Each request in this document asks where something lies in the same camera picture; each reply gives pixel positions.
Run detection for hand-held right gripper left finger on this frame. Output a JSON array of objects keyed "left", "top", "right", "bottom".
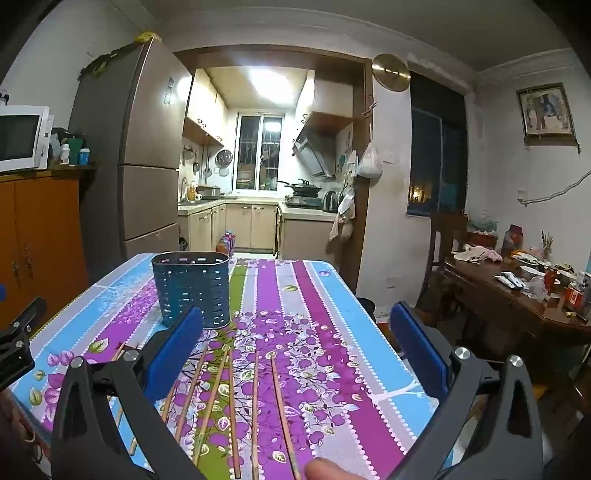
[{"left": 51, "top": 305, "right": 206, "bottom": 480}]

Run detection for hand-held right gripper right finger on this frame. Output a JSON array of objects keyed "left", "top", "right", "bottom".
[{"left": 390, "top": 302, "right": 546, "bottom": 480}]

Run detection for blue perforated utensil holder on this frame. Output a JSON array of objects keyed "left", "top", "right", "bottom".
[{"left": 151, "top": 251, "right": 232, "bottom": 329}]

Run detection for row of wooden chopsticks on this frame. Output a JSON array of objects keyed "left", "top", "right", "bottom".
[{"left": 108, "top": 342, "right": 303, "bottom": 480}]

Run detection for person's right hand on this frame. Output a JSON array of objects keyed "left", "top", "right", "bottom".
[{"left": 307, "top": 459, "right": 356, "bottom": 480}]

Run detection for orange wooden cabinet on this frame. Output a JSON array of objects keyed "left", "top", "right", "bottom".
[{"left": 0, "top": 164, "right": 95, "bottom": 319}]

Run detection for pink cloth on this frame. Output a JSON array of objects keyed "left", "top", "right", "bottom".
[{"left": 452, "top": 244, "right": 503, "bottom": 264}]

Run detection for white packets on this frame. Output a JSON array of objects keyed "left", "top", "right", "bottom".
[{"left": 494, "top": 271, "right": 527, "bottom": 291}]

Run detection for wooden chair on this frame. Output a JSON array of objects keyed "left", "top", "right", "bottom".
[{"left": 418, "top": 212, "right": 469, "bottom": 310}]

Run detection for floral striped tablecloth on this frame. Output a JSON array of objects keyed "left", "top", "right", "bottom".
[{"left": 9, "top": 251, "right": 439, "bottom": 480}]

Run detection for green wrapped basket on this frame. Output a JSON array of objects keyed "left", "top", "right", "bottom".
[{"left": 466, "top": 212, "right": 499, "bottom": 250}]

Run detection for brown glass jar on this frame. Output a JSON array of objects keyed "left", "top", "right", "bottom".
[{"left": 501, "top": 224, "right": 525, "bottom": 259}]

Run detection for beige kitchen base cabinets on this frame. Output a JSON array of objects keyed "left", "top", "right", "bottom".
[{"left": 178, "top": 196, "right": 342, "bottom": 259}]

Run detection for beige hanging cloth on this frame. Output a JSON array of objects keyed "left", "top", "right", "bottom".
[{"left": 329, "top": 187, "right": 356, "bottom": 241}]

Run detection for white microwave oven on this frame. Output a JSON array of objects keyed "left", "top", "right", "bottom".
[{"left": 0, "top": 105, "right": 51, "bottom": 174}]

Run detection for red box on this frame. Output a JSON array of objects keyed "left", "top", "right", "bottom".
[{"left": 566, "top": 281, "right": 591, "bottom": 310}]

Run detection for white plastic bag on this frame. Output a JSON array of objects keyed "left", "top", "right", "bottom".
[{"left": 356, "top": 124, "right": 384, "bottom": 180}]

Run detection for black wok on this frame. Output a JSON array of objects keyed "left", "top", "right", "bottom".
[{"left": 276, "top": 179, "right": 324, "bottom": 197}]

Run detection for dark window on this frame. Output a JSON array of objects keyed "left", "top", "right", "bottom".
[{"left": 406, "top": 71, "right": 469, "bottom": 217}]

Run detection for bronze refrigerator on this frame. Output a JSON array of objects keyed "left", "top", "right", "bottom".
[{"left": 69, "top": 39, "right": 192, "bottom": 296}]

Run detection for kitchen window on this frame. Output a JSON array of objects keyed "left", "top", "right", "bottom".
[{"left": 238, "top": 113, "right": 282, "bottom": 190}]

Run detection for steel range hood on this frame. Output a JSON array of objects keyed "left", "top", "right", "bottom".
[{"left": 292, "top": 124, "right": 338, "bottom": 178}]

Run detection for green yellow bundle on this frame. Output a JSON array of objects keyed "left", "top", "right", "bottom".
[{"left": 78, "top": 31, "right": 160, "bottom": 77}]

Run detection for framed picture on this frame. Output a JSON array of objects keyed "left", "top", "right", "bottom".
[{"left": 516, "top": 83, "right": 578, "bottom": 141}]

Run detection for white wall cable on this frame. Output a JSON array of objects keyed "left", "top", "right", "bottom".
[{"left": 517, "top": 171, "right": 591, "bottom": 204}]

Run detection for brown wooden door frame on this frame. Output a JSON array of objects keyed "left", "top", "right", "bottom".
[{"left": 175, "top": 46, "right": 375, "bottom": 291}]

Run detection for beige wall cabinets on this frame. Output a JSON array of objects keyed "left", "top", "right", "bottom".
[
  {"left": 295, "top": 76, "right": 354, "bottom": 137},
  {"left": 183, "top": 69, "right": 229, "bottom": 146}
]

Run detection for gold round wall plate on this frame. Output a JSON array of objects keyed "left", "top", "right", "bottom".
[{"left": 372, "top": 54, "right": 411, "bottom": 92}]

